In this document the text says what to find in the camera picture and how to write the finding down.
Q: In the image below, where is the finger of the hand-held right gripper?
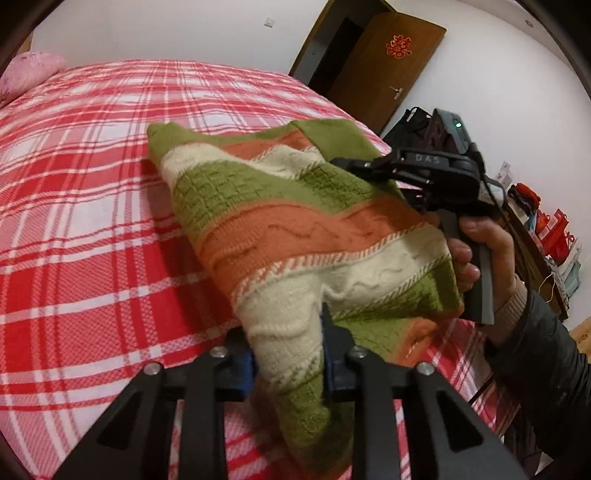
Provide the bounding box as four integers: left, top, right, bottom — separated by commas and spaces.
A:
330, 154, 402, 183

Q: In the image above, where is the red cloth item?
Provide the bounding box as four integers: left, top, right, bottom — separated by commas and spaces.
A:
508, 182, 543, 210

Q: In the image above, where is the green knit sweater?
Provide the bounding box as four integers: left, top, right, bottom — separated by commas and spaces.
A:
147, 117, 465, 478

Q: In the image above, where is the brown wooden door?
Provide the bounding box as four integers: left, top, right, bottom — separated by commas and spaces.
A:
328, 11, 448, 134

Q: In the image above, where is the red gift bag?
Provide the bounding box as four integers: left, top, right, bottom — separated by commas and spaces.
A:
536, 209, 578, 259

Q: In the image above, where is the brown wooden cabinet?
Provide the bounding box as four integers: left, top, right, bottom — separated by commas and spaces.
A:
505, 198, 570, 321

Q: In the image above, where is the red paper door decoration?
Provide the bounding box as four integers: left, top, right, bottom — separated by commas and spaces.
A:
385, 33, 414, 58

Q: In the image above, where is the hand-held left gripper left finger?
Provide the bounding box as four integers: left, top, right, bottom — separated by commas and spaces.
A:
53, 329, 257, 480

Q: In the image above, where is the person's right forearm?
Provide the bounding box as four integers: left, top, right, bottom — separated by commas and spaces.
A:
482, 277, 591, 462

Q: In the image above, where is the dark wooden door frame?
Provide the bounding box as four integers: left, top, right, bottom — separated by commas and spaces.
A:
288, 0, 398, 100

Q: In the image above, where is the person's right hand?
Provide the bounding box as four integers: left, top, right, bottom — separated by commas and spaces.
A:
447, 215, 520, 305

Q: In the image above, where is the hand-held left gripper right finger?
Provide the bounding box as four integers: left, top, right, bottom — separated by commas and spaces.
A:
320, 302, 529, 480

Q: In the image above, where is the pink pillow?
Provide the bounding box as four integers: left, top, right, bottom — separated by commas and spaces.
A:
0, 51, 68, 108

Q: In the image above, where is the pale teal gift bag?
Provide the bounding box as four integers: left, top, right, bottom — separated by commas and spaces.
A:
549, 249, 583, 301

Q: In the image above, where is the black bag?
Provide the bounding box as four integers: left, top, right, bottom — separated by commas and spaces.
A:
383, 107, 439, 153

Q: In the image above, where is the red plaid bed sheet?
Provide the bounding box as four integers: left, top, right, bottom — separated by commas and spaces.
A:
0, 59, 522, 480

